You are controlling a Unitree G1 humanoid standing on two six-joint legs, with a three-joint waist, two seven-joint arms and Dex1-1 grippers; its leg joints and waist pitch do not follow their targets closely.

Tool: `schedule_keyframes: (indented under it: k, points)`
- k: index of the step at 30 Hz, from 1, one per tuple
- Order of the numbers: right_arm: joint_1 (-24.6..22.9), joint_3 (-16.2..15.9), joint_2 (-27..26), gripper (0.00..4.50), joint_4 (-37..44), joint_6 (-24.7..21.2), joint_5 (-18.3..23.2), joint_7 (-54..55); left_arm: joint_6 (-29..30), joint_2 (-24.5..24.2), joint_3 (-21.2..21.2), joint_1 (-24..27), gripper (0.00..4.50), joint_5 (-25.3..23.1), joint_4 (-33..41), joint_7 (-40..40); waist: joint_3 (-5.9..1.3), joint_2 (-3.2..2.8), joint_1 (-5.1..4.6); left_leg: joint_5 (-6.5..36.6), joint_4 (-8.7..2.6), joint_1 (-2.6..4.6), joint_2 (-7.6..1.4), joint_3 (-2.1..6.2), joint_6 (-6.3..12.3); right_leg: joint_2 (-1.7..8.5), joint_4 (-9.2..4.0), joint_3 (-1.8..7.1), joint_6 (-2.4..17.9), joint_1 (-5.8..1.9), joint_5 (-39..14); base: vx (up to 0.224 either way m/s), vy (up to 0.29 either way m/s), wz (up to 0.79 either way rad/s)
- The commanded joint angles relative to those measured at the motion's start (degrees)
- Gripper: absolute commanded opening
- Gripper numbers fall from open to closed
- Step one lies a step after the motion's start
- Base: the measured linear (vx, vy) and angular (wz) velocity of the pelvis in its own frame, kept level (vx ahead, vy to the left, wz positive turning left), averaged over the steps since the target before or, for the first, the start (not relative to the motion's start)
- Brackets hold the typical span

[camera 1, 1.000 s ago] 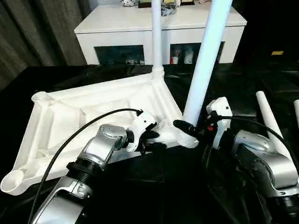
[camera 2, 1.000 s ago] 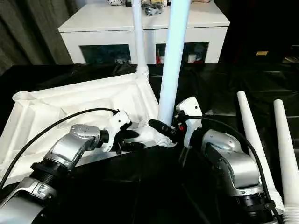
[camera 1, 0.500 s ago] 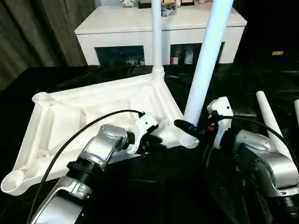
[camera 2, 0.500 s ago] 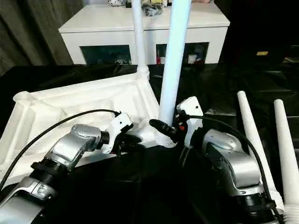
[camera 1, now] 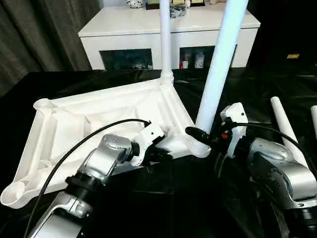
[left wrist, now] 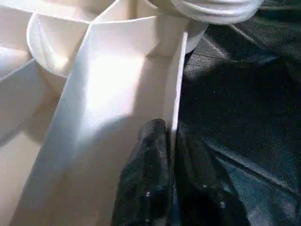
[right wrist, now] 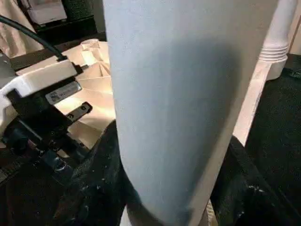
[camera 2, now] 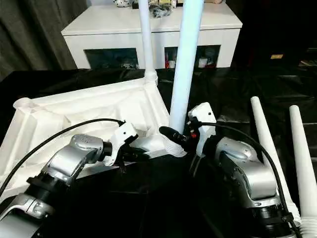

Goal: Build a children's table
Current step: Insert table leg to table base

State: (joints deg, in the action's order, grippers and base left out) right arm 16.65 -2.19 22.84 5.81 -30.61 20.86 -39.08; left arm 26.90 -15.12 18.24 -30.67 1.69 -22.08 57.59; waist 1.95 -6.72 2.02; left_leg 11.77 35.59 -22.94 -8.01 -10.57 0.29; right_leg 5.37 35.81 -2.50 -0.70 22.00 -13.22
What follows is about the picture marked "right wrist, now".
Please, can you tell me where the white plastic table leg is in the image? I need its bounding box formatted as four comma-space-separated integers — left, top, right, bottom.
260, 0, 293, 63
102, 0, 278, 226

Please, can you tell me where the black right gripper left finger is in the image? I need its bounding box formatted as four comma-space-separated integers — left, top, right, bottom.
54, 121, 132, 226

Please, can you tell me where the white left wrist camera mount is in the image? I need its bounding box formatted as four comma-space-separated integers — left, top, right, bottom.
0, 60, 79, 132

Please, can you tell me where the black mat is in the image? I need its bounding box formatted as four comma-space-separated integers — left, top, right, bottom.
0, 53, 301, 226

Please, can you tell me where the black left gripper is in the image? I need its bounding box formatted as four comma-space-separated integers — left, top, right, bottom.
7, 81, 94, 180

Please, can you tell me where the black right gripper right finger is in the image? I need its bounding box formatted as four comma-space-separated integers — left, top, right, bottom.
210, 135, 299, 226

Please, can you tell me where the white plastic table top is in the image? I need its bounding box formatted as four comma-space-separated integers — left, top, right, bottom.
14, 39, 289, 156

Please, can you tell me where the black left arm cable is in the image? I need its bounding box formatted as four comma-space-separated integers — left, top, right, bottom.
0, 15, 69, 62

